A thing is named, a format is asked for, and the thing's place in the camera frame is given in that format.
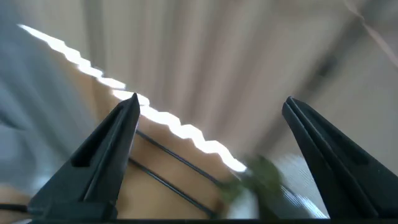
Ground white laundry basket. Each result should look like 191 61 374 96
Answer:
226 154 330 219

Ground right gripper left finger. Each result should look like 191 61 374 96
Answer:
27 92 141 220

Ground black cable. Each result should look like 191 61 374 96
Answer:
0 203 29 214

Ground beige curtain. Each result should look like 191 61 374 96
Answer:
9 0 398 175

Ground green garment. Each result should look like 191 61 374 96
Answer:
219 155 284 208

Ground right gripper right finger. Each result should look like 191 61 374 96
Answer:
281 96 398 218

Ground black clothes rack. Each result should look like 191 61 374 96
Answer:
127 18 364 219

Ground pale grey shorts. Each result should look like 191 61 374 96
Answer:
0 0 100 194

